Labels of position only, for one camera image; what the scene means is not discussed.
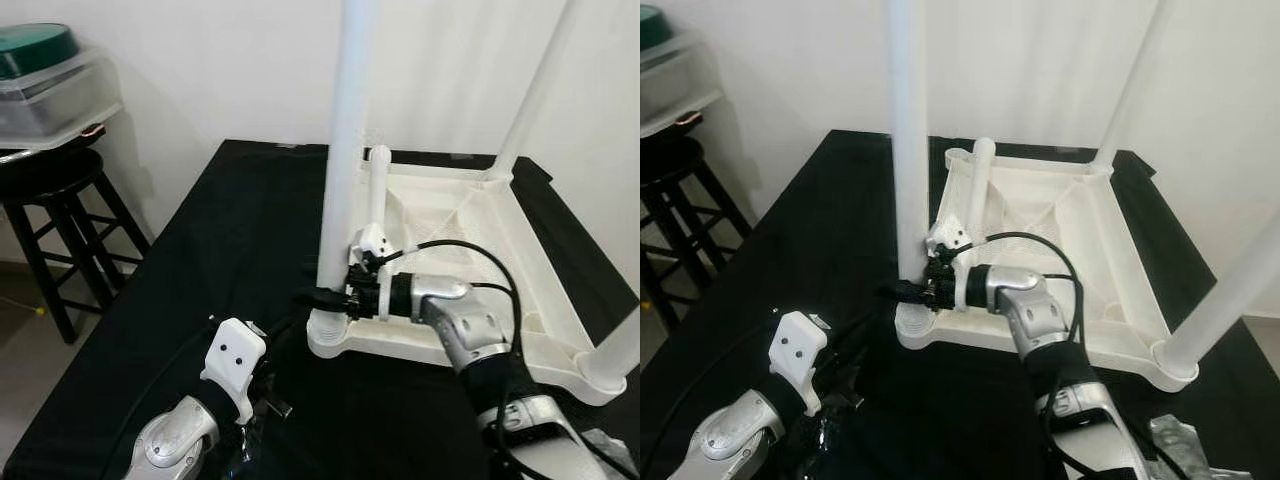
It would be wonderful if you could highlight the white plastic table top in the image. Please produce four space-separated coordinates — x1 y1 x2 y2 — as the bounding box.
305 150 629 406
895 138 1201 393

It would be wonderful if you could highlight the clear plastic storage container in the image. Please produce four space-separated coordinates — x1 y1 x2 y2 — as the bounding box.
0 45 123 151
640 30 723 139

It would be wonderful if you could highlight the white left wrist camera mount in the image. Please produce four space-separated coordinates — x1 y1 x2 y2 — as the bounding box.
200 318 269 426
768 310 831 416

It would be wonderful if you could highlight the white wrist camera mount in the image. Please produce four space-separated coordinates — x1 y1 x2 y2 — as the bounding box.
925 218 971 311
200 318 269 426
352 222 396 323
768 310 831 416

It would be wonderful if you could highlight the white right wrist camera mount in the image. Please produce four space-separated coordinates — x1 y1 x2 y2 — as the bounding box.
925 218 971 311
352 222 396 323

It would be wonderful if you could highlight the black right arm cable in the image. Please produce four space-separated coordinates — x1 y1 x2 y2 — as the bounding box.
965 232 1091 351
395 238 526 361

